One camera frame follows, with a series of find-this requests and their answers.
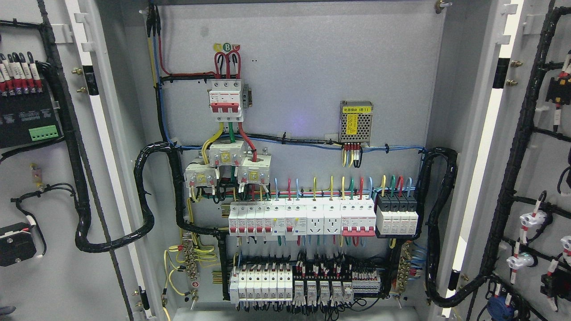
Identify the white red main breaker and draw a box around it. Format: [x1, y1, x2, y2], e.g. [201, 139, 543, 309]
[208, 79, 252, 123]

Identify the brass ground terminal bar left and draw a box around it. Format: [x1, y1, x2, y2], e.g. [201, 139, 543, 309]
[182, 232, 200, 310]

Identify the black corrugated cable conduit left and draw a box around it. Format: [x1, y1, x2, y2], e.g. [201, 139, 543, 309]
[75, 142, 230, 301]

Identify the black white surge protector block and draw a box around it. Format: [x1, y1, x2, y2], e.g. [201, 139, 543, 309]
[375, 194, 419, 239]

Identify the white current transformer cluster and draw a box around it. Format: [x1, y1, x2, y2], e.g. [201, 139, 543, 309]
[184, 140, 272, 188]

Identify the lower relay terminal row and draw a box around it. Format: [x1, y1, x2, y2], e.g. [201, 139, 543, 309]
[228, 252, 383, 314]

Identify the metal mesh power supply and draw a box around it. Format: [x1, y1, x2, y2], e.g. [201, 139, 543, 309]
[338, 100, 373, 144]

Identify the brass ground terminal bar right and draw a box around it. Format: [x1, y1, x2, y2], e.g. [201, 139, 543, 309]
[394, 243, 412, 295]

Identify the white socket and breaker row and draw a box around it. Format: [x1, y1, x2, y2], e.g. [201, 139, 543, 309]
[228, 197, 377, 241]

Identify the brass ground terminal bar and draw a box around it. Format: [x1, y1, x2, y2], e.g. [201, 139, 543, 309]
[394, 243, 412, 295]
[182, 232, 200, 310]

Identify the black digital power meter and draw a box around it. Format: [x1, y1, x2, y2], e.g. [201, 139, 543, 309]
[0, 93, 62, 148]

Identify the grey cabinet door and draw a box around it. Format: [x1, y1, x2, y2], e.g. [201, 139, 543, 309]
[419, 0, 570, 321]
[1, 0, 147, 321]

